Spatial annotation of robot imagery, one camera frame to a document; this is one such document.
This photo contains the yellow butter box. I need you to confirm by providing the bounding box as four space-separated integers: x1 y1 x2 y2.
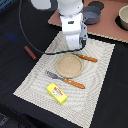
47 83 67 104

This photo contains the grey frying pan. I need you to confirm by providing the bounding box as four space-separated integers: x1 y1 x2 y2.
83 6 101 25

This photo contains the knife with orange handle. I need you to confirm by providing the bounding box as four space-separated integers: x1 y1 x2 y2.
77 54 98 62

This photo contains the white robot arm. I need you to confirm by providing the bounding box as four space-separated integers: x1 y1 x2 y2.
56 0 83 50

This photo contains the beige bowl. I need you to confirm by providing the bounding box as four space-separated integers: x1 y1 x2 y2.
119 5 128 30

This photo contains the pink toy stove board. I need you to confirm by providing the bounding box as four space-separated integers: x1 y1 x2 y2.
47 0 128 43

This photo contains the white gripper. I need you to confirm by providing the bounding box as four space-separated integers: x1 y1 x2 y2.
60 13 88 50

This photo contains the black cable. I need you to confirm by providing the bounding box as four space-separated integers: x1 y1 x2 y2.
18 0 84 56

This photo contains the black stove burner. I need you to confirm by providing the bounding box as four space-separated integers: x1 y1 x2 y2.
88 1 104 10

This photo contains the brown toy sausage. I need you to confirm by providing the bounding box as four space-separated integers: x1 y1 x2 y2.
24 46 37 60

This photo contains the round tan plate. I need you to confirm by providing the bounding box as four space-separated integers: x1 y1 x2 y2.
56 54 83 78

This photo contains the fork with orange handle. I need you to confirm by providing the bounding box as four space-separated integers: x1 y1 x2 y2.
45 70 85 89

